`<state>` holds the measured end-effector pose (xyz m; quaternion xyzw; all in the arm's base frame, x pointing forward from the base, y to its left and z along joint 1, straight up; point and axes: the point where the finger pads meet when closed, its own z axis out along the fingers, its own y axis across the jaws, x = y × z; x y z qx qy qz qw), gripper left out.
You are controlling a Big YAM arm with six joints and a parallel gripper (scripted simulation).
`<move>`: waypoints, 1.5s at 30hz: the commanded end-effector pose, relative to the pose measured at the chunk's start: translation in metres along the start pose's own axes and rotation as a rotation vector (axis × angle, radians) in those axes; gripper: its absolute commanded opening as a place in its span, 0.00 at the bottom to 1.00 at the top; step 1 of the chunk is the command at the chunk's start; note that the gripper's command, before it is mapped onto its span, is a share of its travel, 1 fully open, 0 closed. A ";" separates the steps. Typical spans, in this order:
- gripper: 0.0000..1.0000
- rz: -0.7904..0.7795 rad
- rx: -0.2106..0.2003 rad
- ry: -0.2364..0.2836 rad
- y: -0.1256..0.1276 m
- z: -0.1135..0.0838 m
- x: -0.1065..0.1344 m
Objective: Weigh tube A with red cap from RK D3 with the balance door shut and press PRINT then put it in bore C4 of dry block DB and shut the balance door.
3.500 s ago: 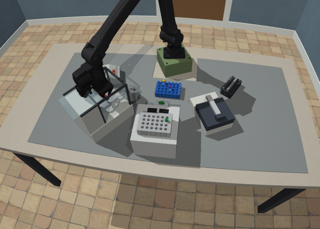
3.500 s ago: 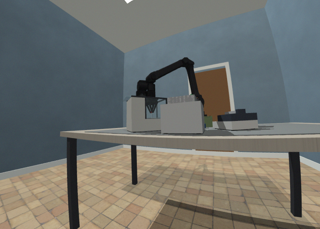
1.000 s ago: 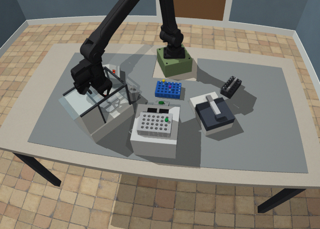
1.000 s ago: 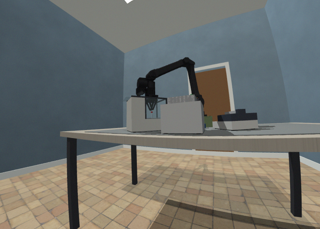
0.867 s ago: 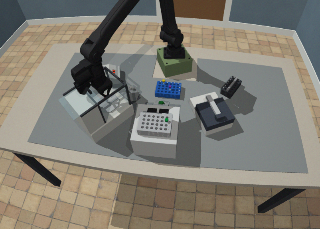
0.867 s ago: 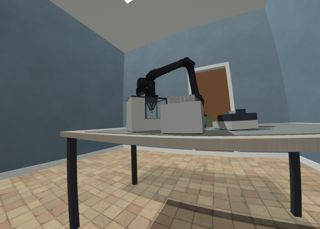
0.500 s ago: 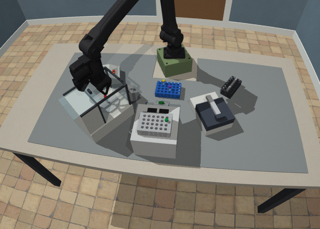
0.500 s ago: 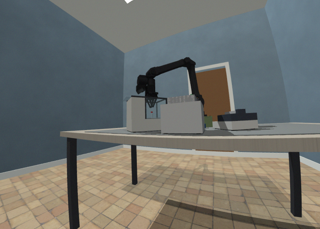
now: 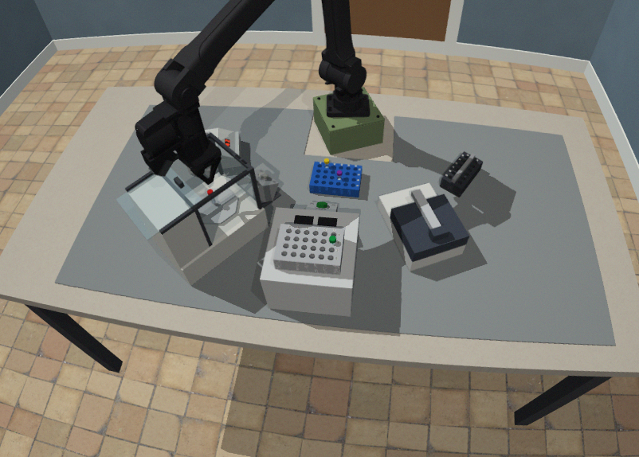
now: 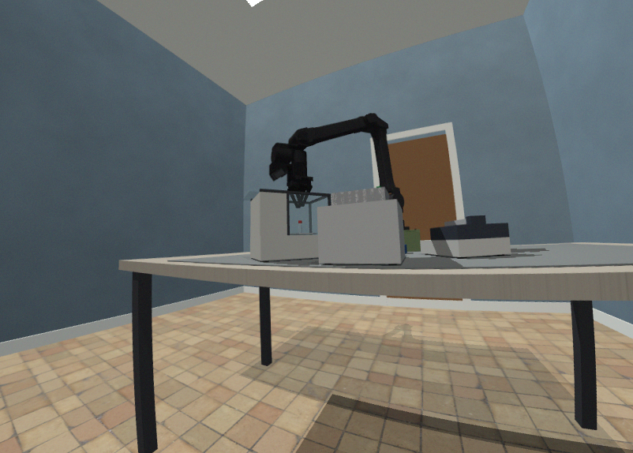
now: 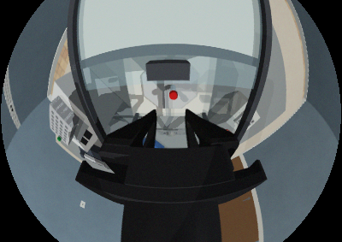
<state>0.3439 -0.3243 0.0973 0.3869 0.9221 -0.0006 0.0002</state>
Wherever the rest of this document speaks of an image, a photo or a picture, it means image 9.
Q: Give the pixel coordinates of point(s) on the blue tube rack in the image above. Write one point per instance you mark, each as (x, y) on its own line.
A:
(325, 176)

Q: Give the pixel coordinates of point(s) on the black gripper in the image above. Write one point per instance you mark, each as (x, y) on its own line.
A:
(210, 151)

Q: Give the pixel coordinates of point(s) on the white block with round holes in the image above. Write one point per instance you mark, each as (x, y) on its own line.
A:
(230, 138)

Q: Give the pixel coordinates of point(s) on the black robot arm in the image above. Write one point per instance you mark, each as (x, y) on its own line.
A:
(195, 63)

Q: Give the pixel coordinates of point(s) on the grey bench mat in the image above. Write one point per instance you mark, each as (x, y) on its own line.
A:
(529, 272)

